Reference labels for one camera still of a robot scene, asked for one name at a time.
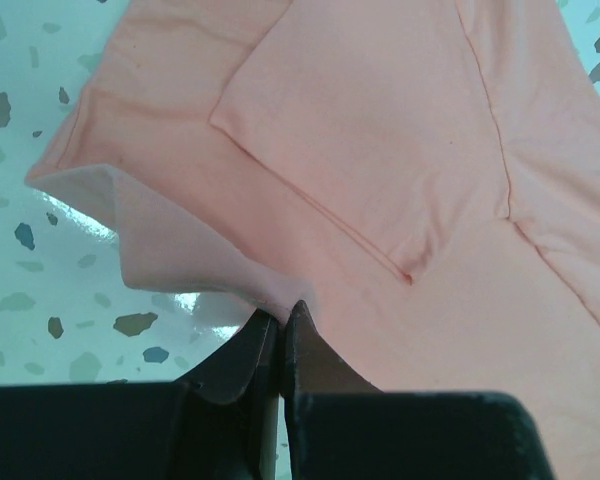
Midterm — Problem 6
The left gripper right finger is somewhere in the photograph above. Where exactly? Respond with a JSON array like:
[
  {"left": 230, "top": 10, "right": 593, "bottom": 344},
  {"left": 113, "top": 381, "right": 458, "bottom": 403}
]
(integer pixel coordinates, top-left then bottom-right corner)
[{"left": 281, "top": 301, "right": 387, "bottom": 479}]

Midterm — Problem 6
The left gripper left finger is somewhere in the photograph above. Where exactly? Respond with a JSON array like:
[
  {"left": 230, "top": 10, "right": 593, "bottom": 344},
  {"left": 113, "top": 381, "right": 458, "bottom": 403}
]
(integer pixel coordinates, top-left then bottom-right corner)
[{"left": 172, "top": 310, "right": 279, "bottom": 479}]

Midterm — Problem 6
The salmon pink t shirt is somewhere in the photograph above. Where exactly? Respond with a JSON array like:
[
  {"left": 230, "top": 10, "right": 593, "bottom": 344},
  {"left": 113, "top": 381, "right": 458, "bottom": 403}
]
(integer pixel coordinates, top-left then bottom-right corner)
[{"left": 27, "top": 1, "right": 600, "bottom": 479}]

